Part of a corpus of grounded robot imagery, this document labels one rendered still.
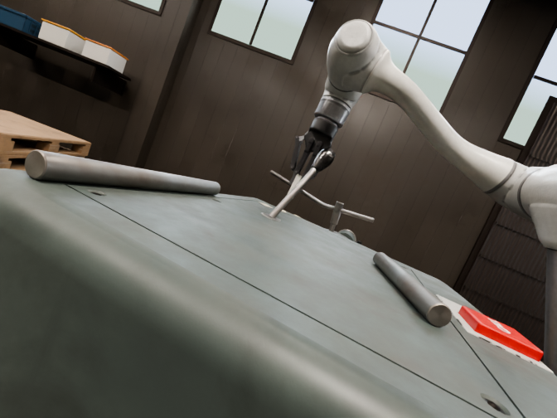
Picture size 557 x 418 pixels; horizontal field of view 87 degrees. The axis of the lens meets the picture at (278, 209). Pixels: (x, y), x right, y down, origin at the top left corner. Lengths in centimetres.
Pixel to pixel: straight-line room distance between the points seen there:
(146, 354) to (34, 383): 8
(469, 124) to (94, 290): 448
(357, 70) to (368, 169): 343
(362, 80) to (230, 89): 380
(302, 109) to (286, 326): 408
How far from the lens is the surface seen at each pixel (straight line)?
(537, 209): 83
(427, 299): 32
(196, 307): 17
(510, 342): 39
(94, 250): 20
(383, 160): 416
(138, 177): 34
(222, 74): 457
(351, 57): 69
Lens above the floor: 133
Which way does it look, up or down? 6 degrees down
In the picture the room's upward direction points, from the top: 22 degrees clockwise
